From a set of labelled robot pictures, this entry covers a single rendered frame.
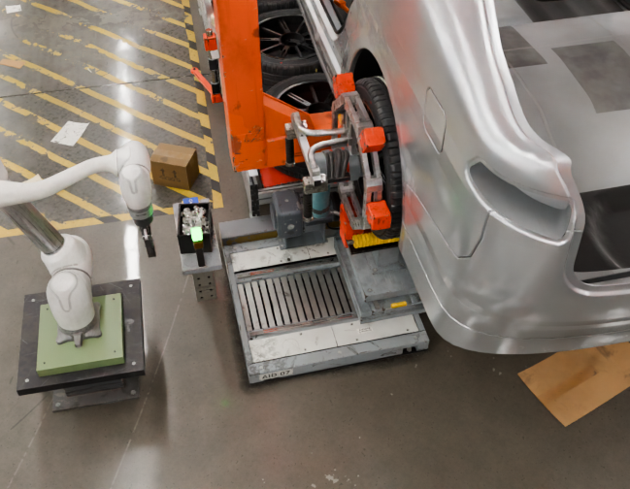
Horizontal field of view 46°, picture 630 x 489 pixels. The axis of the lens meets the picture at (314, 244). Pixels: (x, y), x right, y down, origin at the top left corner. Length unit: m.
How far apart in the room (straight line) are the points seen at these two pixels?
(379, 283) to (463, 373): 0.55
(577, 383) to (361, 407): 0.97
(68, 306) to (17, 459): 0.71
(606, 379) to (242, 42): 2.15
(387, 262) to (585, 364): 1.00
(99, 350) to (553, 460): 1.91
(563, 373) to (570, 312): 1.27
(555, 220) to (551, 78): 1.29
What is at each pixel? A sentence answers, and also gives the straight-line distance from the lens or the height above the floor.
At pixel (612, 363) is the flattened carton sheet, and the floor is 0.01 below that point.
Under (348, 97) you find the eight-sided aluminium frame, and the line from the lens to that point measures 2.93.
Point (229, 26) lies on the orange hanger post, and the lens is 3.07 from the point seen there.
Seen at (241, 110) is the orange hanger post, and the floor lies 0.87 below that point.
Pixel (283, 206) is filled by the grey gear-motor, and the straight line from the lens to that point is 3.49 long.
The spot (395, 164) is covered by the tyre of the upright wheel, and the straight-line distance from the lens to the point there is 2.74.
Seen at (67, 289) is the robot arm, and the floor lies 0.61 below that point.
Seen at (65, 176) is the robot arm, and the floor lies 1.08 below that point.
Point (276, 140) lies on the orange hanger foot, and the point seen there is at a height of 0.68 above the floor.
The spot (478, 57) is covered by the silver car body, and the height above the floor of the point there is 1.70.
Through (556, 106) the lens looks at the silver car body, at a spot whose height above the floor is 1.03.
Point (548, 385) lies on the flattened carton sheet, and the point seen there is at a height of 0.01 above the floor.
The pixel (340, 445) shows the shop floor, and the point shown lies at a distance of 3.19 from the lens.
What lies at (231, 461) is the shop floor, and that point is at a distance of 3.18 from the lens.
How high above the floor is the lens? 2.81
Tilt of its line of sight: 47 degrees down
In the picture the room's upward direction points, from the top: straight up
